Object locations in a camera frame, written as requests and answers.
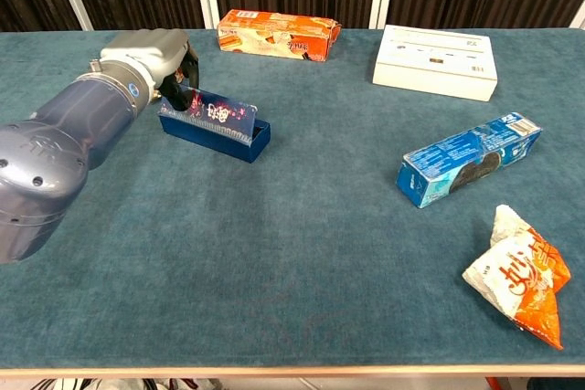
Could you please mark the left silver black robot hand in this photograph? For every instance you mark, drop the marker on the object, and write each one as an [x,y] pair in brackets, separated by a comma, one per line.
[151,49]

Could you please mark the blue glasses case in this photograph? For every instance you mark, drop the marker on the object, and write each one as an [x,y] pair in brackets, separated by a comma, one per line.
[215,139]

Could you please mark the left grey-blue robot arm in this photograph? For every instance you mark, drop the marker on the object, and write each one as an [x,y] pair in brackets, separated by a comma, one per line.
[68,134]

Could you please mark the orange biscuit box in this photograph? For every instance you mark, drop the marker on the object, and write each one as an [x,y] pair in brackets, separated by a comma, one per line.
[274,38]

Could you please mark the teal velvet tablecloth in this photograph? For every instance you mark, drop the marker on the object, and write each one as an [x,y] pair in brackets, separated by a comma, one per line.
[292,271]

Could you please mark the white flat cardboard box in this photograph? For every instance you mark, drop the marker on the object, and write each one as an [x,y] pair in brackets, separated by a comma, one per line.
[434,61]

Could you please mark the blue cookie box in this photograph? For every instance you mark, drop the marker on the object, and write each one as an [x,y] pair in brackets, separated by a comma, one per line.
[457,166]

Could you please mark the orange white snack bag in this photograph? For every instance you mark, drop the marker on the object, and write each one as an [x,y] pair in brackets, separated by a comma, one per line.
[516,276]

